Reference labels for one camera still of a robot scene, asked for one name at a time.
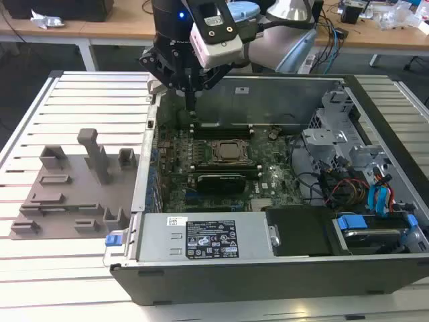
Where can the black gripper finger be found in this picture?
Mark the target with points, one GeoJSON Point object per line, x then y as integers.
{"type": "Point", "coordinates": [167, 78]}
{"type": "Point", "coordinates": [211, 78]}

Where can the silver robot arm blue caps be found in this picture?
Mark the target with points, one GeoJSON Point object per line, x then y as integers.
{"type": "Point", "coordinates": [264, 50]}

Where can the black RAM slot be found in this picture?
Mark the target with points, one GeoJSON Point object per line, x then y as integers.
{"type": "Point", "coordinates": [221, 136]}
{"type": "Point", "coordinates": [221, 131]}
{"type": "Point", "coordinates": [224, 165]}
{"type": "Point", "coordinates": [224, 169]}

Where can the white sticker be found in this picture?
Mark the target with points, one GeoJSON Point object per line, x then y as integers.
{"type": "Point", "coordinates": [241, 90]}

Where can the silver CPU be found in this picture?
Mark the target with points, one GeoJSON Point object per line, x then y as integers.
{"type": "Point", "coordinates": [229, 151]}

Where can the round coin battery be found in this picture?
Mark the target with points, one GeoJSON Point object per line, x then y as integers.
{"type": "Point", "coordinates": [273, 134]}

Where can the white power strip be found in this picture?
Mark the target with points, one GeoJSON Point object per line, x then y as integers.
{"type": "Point", "coordinates": [306, 63]}

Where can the green motherboard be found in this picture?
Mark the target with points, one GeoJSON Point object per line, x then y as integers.
{"type": "Point", "coordinates": [275, 161]}

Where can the black graphics card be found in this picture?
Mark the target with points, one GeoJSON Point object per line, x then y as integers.
{"type": "Point", "coordinates": [221, 184]}

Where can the large black box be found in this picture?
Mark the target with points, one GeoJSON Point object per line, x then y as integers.
{"type": "Point", "coordinates": [60, 10]}

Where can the crumpled silver foil bag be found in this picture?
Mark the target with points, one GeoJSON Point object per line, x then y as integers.
{"type": "Point", "coordinates": [47, 20]}

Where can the tall black box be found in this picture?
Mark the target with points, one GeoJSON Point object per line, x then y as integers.
{"type": "Point", "coordinates": [317, 11]}

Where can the silver metal drive cage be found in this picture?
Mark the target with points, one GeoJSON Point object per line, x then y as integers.
{"type": "Point", "coordinates": [321, 141]}

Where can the silver heat sink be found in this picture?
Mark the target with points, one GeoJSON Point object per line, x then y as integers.
{"type": "Point", "coordinates": [262, 203]}

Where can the small black device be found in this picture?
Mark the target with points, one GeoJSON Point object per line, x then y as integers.
{"type": "Point", "coordinates": [342, 33]}

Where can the grey parts rack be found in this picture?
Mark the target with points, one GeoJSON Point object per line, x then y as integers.
{"type": "Point", "coordinates": [67, 188]}

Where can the grey power supply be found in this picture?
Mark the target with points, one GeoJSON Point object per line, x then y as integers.
{"type": "Point", "coordinates": [157, 238]}

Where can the blue case latch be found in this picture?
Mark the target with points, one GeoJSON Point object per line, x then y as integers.
{"type": "Point", "coordinates": [112, 240]}

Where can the black plastic shroud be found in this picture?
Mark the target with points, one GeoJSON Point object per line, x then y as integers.
{"type": "Point", "coordinates": [298, 231]}

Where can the clear plastic bags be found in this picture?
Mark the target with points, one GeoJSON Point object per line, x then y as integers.
{"type": "Point", "coordinates": [399, 15]}

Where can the blue disk carrier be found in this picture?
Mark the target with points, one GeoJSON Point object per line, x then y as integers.
{"type": "Point", "coordinates": [350, 223]}

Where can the black open PC case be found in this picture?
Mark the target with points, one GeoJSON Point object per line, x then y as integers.
{"type": "Point", "coordinates": [234, 285]}

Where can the hard disk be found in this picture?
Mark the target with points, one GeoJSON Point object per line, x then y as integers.
{"type": "Point", "coordinates": [372, 239]}

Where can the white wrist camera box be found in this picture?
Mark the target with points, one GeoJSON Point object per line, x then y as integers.
{"type": "Point", "coordinates": [218, 47]}

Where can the wooden desk white frame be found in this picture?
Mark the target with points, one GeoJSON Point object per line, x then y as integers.
{"type": "Point", "coordinates": [100, 30]}
{"type": "Point", "coordinates": [385, 40]}

